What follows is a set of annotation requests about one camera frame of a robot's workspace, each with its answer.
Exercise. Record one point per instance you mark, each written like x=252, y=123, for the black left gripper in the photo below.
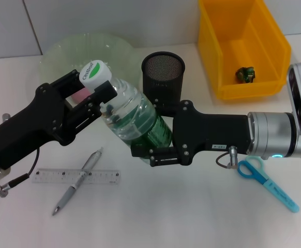
x=31, y=129

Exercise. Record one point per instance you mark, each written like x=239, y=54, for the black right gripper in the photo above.
x=212, y=131

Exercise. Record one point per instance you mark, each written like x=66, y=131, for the pink toy peach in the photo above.
x=79, y=95

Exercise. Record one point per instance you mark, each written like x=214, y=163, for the clear green-label plastic bottle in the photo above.
x=129, y=113

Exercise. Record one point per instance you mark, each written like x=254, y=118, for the green plastic wrapper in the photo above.
x=245, y=75

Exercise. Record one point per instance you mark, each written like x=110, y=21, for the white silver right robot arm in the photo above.
x=272, y=134

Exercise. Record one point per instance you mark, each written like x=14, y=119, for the translucent green fruit plate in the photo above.
x=62, y=51

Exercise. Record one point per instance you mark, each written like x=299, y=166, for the black mesh pen holder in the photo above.
x=162, y=77

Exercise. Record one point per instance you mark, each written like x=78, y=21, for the clear plastic ruler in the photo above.
x=101, y=177

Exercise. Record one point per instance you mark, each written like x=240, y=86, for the grey ballpoint pen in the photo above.
x=65, y=197

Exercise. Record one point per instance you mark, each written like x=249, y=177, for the blue scissors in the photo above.
x=277, y=192

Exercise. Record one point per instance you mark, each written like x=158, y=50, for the silver left gripper connector stub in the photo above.
x=6, y=118

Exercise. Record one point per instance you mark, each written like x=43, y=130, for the yellow plastic bin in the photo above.
x=256, y=38

